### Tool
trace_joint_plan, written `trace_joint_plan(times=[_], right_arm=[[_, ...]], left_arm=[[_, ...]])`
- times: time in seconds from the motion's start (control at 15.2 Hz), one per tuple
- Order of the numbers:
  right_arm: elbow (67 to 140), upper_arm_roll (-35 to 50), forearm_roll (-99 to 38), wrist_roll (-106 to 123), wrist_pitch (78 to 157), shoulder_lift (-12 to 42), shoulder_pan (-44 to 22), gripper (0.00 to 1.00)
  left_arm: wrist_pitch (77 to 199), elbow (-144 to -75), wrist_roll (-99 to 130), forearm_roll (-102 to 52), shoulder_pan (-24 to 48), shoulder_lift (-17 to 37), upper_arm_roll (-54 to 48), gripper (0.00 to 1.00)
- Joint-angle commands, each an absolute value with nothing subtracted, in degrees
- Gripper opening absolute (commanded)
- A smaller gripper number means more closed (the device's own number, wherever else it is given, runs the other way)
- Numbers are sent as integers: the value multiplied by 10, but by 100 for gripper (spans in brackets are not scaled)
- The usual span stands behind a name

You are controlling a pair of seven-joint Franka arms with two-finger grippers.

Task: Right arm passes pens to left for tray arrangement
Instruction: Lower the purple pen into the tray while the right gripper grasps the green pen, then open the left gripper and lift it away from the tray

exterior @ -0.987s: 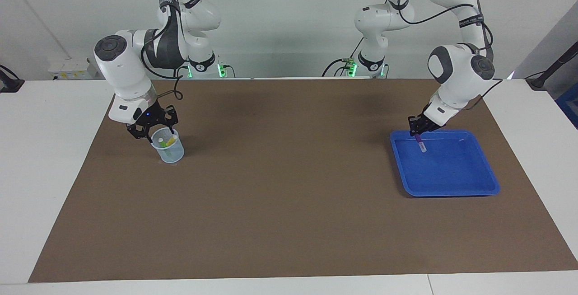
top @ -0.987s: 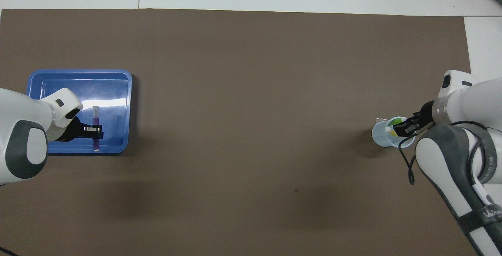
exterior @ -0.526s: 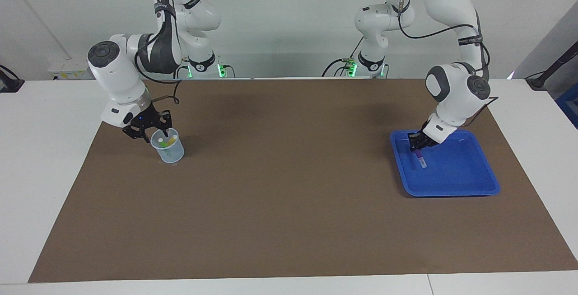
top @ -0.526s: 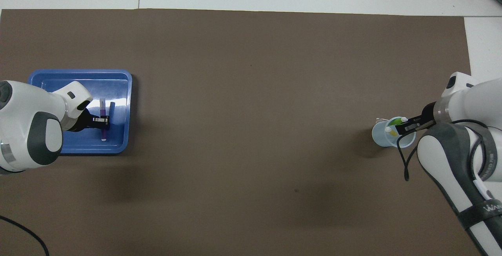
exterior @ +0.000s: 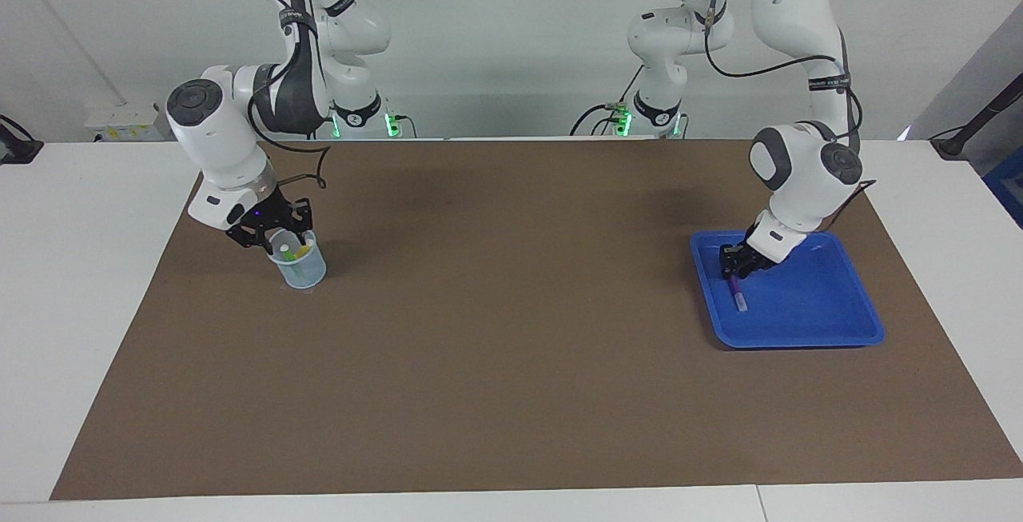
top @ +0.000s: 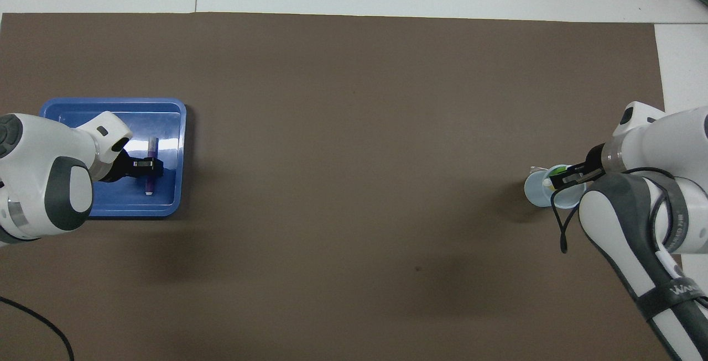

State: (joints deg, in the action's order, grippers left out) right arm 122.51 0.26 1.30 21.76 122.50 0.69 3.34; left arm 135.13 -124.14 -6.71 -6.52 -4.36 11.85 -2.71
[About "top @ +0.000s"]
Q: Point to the blue plastic tray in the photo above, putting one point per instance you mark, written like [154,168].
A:
[166,156]

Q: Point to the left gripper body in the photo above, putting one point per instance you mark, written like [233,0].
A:
[117,166]

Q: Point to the green and white pen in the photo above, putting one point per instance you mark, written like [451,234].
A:
[556,173]

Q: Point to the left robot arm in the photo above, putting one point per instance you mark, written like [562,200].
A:
[33,173]

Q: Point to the light blue cup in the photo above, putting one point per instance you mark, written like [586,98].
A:
[536,191]

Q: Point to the purple pen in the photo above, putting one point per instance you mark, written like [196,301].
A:
[151,148]

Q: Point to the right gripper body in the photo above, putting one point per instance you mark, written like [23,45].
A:
[595,161]

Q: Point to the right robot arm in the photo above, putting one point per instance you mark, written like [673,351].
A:
[680,140]

